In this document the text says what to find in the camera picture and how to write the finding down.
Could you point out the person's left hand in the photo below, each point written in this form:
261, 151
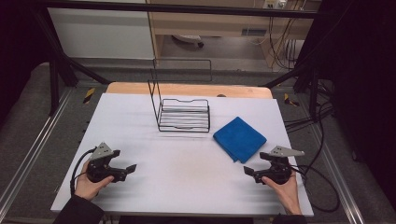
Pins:
87, 187

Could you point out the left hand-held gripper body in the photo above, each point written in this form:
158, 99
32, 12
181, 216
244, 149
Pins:
99, 169

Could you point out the black metal frame stand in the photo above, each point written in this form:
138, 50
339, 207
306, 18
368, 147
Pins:
313, 84
56, 71

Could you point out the white power strip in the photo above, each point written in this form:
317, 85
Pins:
274, 3

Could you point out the yellow black hazard tape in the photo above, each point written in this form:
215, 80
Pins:
290, 100
89, 95

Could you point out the black metal crossbar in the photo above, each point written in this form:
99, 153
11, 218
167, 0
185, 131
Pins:
174, 8

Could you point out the aluminium floor rail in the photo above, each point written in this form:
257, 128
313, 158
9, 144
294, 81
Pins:
31, 152
337, 174

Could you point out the blue cloth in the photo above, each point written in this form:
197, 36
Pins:
240, 139

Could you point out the white wheeled chair base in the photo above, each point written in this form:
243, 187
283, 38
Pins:
188, 39

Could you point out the white table cover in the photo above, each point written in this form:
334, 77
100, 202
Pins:
174, 171

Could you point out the person's right hand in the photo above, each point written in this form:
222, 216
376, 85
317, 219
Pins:
288, 194

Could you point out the beige wooden desk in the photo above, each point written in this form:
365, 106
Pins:
218, 23

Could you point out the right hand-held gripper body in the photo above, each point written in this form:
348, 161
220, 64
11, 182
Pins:
278, 169

